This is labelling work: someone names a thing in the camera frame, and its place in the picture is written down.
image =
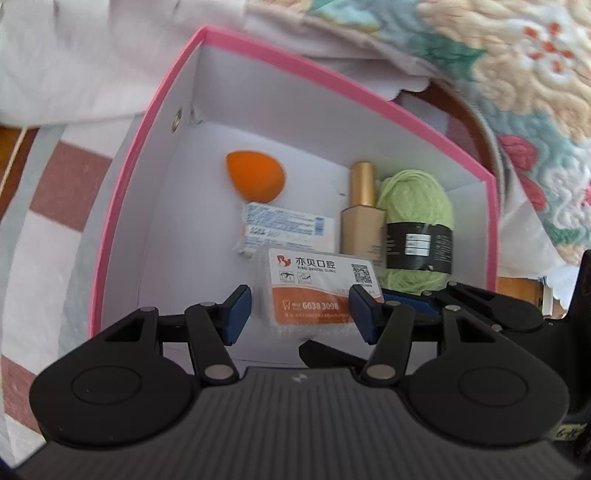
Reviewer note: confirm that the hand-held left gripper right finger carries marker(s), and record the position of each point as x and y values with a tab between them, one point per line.
364	316

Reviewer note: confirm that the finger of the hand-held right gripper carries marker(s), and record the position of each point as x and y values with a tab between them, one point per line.
498	309
332	356

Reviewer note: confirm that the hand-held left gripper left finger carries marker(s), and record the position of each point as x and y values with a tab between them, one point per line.
235	318

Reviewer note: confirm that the clear floss box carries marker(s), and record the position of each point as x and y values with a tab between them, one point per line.
314	286

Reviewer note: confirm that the foundation bottle with gold cap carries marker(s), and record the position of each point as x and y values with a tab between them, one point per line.
362	221

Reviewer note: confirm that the pink cardboard box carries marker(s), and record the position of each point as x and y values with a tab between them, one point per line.
184	230

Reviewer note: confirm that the white and blue toothpaste box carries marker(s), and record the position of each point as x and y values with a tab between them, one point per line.
286	228

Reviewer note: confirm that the green yarn ball, black label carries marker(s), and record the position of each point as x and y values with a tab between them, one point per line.
411	198

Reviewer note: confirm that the orange makeup sponge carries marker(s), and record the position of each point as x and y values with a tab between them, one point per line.
254	175

